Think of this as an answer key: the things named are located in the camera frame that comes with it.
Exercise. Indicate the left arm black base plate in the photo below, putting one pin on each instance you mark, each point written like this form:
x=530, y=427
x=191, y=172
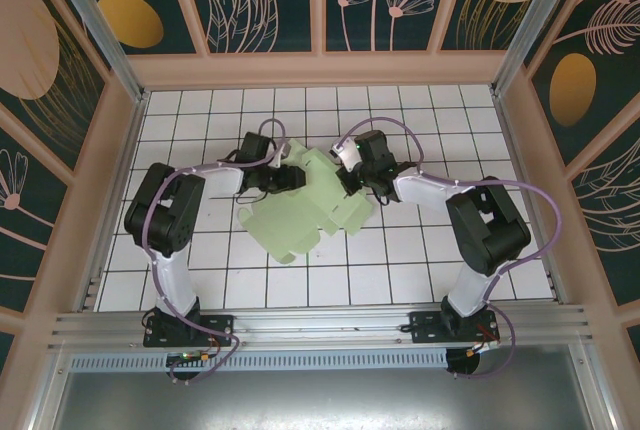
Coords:
x=220, y=325

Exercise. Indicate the aluminium frame rail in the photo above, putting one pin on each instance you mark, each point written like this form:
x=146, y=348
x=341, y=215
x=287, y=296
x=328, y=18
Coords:
x=320, y=322

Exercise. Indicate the grey metal sheet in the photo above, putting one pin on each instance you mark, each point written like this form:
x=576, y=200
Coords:
x=320, y=400

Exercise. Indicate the aluminium frame post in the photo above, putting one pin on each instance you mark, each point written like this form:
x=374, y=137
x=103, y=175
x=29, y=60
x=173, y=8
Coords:
x=100, y=25
x=535, y=15

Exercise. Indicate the light green paper box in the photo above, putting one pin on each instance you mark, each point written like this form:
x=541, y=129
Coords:
x=290, y=220

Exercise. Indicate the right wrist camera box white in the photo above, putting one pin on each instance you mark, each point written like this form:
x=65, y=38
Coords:
x=342, y=152

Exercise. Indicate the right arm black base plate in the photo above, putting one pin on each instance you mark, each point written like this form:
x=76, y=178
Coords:
x=425, y=327

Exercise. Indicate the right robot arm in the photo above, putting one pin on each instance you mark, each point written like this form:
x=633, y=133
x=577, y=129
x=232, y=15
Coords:
x=492, y=230

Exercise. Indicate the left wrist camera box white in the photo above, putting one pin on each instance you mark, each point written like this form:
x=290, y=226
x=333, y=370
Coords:
x=281, y=156

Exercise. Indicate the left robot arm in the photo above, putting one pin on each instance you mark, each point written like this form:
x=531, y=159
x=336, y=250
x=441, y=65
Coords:
x=165, y=210

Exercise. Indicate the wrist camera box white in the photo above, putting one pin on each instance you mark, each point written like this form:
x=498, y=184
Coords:
x=281, y=156
x=342, y=152

